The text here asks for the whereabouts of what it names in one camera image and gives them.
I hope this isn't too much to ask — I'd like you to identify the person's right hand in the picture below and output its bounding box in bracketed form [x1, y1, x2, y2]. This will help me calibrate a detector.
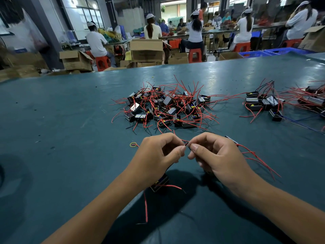
[188, 132, 255, 195]

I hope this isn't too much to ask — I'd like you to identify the person's left hand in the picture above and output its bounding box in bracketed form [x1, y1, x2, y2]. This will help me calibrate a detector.
[124, 132, 187, 191]

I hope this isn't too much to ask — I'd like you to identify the central pile of wired modules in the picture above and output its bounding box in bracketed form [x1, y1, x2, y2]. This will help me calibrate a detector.
[112, 76, 219, 133]

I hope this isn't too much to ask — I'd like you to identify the person's left forearm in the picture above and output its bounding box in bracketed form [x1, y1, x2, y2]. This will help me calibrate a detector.
[43, 178, 145, 244]

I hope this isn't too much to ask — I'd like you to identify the person's right forearm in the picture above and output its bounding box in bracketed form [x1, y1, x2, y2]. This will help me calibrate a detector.
[239, 175, 325, 244]

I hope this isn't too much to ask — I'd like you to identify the shallow cardboard box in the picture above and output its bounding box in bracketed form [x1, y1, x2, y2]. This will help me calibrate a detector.
[218, 52, 244, 61]

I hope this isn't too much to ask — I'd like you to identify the low cardboard box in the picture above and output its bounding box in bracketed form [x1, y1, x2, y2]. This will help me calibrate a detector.
[168, 52, 190, 65]

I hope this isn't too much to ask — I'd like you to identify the large closed cardboard box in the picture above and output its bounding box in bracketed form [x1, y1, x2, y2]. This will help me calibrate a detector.
[130, 39, 164, 62]

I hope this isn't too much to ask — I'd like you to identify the blue plastic crate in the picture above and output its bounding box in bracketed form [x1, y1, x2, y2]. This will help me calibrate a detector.
[239, 50, 272, 58]
[264, 47, 315, 55]

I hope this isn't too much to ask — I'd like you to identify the open cardboard box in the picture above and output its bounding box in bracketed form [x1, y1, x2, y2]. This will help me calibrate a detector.
[59, 49, 94, 72]

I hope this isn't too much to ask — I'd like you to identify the tilted cardboard box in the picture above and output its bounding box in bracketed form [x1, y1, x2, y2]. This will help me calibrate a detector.
[300, 25, 325, 53]

